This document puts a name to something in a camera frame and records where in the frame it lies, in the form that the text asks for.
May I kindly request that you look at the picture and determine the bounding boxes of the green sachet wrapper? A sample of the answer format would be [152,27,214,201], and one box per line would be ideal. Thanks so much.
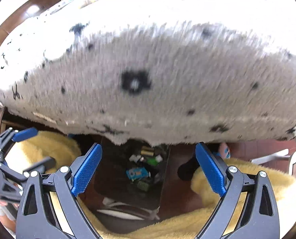
[147,155,163,166]

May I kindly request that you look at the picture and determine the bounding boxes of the blue wet wipes pack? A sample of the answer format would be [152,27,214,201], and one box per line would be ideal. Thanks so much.
[126,168,150,180]

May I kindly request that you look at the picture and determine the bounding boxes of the black trash bin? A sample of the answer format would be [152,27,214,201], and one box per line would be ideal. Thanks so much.
[95,139,170,210]

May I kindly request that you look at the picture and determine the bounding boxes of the dark wooden headboard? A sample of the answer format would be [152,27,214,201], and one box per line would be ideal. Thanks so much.
[0,0,60,46]

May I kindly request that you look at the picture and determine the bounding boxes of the grey cat pattern bedspread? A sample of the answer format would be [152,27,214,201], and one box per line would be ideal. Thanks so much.
[0,0,296,145]

